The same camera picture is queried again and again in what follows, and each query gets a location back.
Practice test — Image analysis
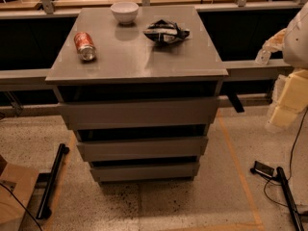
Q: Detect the white ceramic bowl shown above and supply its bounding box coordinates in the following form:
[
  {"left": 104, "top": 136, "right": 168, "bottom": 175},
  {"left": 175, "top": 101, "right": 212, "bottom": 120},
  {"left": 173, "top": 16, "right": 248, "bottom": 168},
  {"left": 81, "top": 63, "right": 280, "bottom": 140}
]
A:
[{"left": 110, "top": 2, "right": 139, "bottom": 24}]

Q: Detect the grey metal rail frame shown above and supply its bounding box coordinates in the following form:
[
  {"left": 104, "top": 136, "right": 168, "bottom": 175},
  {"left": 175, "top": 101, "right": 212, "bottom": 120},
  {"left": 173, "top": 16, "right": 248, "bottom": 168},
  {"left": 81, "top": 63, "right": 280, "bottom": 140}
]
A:
[{"left": 1, "top": 7, "right": 291, "bottom": 105}]

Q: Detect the grey bottom drawer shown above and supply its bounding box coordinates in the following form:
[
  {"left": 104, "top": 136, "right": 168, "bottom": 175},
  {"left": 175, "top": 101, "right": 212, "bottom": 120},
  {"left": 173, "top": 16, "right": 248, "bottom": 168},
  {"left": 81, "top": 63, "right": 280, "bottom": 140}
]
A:
[{"left": 90, "top": 162, "right": 199, "bottom": 182}]

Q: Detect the grey drawer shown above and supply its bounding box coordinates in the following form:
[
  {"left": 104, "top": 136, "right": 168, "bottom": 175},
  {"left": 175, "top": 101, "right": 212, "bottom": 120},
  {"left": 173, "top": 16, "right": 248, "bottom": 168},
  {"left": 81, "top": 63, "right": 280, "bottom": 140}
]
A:
[
  {"left": 58, "top": 97, "right": 218, "bottom": 130},
  {"left": 90, "top": 162, "right": 199, "bottom": 182},
  {"left": 77, "top": 136, "right": 208, "bottom": 162}
]

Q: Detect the grey top drawer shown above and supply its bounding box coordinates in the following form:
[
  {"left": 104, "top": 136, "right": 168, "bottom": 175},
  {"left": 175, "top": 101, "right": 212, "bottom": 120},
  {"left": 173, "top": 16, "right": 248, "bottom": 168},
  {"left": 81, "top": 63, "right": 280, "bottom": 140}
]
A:
[{"left": 58, "top": 97, "right": 218, "bottom": 130}]

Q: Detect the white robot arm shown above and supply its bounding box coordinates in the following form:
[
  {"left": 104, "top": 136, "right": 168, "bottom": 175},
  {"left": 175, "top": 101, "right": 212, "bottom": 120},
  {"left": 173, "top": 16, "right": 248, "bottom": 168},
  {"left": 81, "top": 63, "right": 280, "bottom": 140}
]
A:
[{"left": 261, "top": 3, "right": 308, "bottom": 133}]

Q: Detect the cardboard box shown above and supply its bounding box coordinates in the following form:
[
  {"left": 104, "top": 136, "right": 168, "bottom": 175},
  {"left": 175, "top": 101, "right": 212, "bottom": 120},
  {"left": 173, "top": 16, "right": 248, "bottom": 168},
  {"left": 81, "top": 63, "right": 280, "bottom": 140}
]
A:
[{"left": 0, "top": 155, "right": 39, "bottom": 231}]

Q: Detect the crumpled black chip bag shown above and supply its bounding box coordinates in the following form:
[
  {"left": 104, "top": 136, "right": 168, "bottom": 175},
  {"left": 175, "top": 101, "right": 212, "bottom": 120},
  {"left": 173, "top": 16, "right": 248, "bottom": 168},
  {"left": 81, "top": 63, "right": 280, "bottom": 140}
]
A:
[{"left": 143, "top": 19, "right": 190, "bottom": 44}]

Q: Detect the black floor bar left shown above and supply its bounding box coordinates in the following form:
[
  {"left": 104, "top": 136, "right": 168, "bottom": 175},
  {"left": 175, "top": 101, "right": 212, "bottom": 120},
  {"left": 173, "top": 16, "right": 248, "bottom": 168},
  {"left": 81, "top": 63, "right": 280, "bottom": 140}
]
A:
[{"left": 36, "top": 143, "right": 69, "bottom": 219}]

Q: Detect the grey drawer cabinet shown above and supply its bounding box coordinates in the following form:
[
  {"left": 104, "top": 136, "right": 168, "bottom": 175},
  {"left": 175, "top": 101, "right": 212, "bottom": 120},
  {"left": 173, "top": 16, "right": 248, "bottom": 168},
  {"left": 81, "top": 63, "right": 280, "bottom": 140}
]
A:
[{"left": 46, "top": 6, "right": 227, "bottom": 183}]

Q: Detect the red soda can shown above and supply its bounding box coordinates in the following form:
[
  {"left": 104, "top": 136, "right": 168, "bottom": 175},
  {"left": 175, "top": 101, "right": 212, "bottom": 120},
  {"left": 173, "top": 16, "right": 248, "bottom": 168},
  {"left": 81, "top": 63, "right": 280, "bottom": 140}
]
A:
[{"left": 74, "top": 32, "right": 96, "bottom": 62}]

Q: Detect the black floor bar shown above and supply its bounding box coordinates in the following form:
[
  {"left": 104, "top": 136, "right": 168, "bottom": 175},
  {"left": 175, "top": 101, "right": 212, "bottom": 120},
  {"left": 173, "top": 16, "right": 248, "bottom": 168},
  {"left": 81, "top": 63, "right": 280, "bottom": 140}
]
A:
[
  {"left": 36, "top": 143, "right": 69, "bottom": 219},
  {"left": 276, "top": 167, "right": 304, "bottom": 231}
]

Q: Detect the black floor bar right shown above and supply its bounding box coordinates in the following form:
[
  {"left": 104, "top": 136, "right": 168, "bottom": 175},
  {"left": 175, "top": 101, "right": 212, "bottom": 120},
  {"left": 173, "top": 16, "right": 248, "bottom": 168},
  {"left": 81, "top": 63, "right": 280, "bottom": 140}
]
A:
[{"left": 276, "top": 167, "right": 304, "bottom": 231}]

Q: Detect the grey middle drawer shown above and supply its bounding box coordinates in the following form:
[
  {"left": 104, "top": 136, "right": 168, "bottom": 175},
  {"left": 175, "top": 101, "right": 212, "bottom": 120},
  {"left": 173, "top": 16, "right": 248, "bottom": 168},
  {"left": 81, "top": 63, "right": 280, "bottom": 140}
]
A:
[{"left": 77, "top": 136, "right": 208, "bottom": 162}]

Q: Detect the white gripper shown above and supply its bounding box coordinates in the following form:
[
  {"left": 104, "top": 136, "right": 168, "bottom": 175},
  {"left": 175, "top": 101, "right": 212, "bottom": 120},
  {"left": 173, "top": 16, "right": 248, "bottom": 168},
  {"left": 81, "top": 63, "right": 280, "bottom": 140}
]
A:
[{"left": 262, "top": 29, "right": 308, "bottom": 133}]

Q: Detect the black cable on box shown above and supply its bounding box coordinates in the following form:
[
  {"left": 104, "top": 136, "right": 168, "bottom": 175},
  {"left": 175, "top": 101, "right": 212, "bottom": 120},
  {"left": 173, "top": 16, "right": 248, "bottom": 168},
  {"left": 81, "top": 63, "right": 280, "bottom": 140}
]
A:
[{"left": 0, "top": 182, "right": 43, "bottom": 231}]

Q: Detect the clear sanitizer pump bottle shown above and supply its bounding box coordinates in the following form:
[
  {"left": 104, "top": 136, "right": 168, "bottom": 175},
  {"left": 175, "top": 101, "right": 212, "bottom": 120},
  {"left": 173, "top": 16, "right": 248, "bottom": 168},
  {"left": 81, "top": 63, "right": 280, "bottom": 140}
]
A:
[{"left": 255, "top": 49, "right": 271, "bottom": 65}]

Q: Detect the small black floor device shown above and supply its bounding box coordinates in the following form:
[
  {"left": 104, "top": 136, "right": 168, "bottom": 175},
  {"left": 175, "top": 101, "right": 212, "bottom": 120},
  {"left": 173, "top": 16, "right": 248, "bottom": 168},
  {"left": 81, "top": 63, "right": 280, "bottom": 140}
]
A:
[{"left": 250, "top": 161, "right": 274, "bottom": 179}]

